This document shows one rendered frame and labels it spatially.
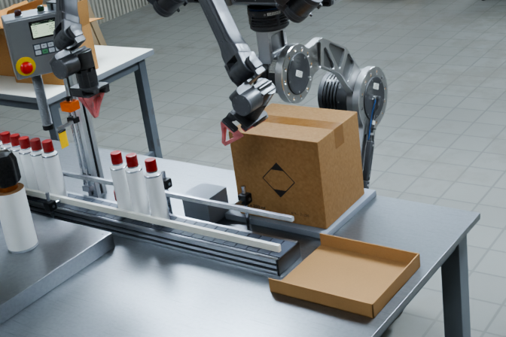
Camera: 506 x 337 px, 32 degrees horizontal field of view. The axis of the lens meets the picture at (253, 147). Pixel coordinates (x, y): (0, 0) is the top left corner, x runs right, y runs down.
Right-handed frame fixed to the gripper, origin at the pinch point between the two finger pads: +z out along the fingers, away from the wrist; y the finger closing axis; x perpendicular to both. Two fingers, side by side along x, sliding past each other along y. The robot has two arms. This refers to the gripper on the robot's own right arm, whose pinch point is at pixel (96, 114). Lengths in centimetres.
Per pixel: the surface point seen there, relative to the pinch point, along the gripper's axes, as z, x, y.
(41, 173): 23.0, -0.5, -30.5
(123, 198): 26.5, -0.6, 4.4
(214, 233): 30, -4, 40
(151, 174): 16.4, -0.9, 18.4
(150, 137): 92, 168, -142
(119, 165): 16.1, 0.7, 4.4
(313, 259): 38, 5, 66
